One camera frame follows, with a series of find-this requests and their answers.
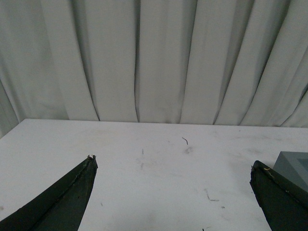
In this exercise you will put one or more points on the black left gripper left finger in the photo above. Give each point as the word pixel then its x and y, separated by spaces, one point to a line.
pixel 60 207

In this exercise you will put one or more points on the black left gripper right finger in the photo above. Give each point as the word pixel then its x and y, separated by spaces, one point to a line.
pixel 284 204

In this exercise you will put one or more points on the gray base block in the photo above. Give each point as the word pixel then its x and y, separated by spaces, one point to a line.
pixel 294 167

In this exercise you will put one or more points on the white curtain backdrop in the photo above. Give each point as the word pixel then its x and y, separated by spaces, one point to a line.
pixel 209 62

